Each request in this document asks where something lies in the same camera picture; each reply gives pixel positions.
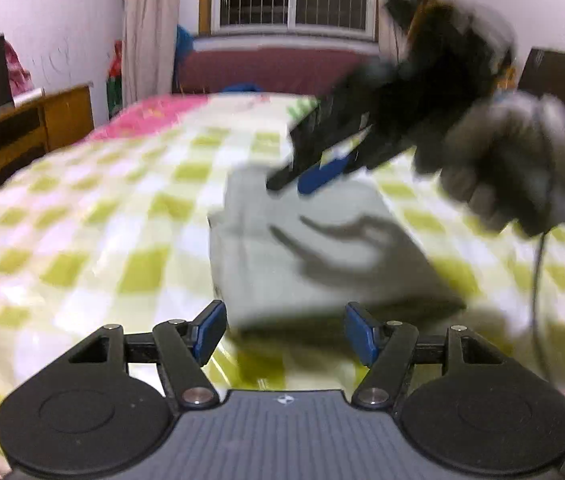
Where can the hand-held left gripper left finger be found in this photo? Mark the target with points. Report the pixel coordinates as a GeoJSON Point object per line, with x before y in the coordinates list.
{"type": "Point", "coordinates": [210, 331]}

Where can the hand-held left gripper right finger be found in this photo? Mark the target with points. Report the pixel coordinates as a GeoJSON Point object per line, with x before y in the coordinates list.
{"type": "Point", "coordinates": [360, 334]}

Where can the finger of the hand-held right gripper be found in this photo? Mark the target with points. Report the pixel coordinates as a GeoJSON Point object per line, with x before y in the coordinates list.
{"type": "Point", "coordinates": [317, 130]}
{"type": "Point", "coordinates": [322, 177]}

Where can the grey-green pants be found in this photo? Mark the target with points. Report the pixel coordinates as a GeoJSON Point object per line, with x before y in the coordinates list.
{"type": "Point", "coordinates": [312, 265]}

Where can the person's right hand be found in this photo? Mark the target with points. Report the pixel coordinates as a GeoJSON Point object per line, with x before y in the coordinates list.
{"type": "Point", "coordinates": [507, 160]}

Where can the beige curtain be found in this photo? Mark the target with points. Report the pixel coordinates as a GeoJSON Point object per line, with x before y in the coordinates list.
{"type": "Point", "coordinates": [390, 45]}
{"type": "Point", "coordinates": [150, 25]}

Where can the maroon window bench cover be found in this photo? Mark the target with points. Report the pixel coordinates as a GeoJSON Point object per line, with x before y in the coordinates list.
{"type": "Point", "coordinates": [272, 67]}

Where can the blue garment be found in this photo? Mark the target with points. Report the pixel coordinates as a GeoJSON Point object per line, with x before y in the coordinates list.
{"type": "Point", "coordinates": [242, 87]}

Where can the dark wooden headboard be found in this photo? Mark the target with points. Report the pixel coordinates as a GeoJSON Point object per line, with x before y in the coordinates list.
{"type": "Point", "coordinates": [557, 77]}

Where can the yellow-green checkered bed sheet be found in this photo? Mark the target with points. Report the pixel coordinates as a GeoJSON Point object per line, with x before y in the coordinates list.
{"type": "Point", "coordinates": [112, 240]}

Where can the pink floral blanket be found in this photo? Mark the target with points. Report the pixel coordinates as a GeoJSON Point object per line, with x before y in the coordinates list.
{"type": "Point", "coordinates": [162, 110]}

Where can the blue cloth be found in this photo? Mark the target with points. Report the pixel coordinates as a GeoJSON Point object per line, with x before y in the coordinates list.
{"type": "Point", "coordinates": [185, 40]}

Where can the red and green bag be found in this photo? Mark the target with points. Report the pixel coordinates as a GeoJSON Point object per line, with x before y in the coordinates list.
{"type": "Point", "coordinates": [115, 85]}

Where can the wooden desk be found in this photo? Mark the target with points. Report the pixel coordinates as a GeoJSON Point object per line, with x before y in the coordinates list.
{"type": "Point", "coordinates": [62, 115]}

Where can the pink cloth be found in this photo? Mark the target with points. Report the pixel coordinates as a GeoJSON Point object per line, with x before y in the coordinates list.
{"type": "Point", "coordinates": [17, 72]}

